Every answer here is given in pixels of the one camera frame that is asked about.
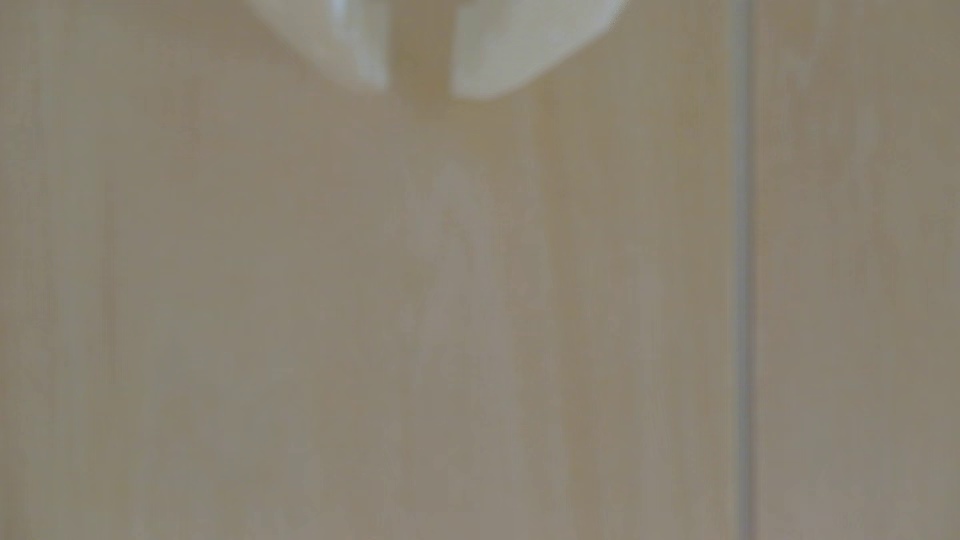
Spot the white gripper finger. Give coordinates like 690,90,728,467
243,0,393,96
449,0,629,103

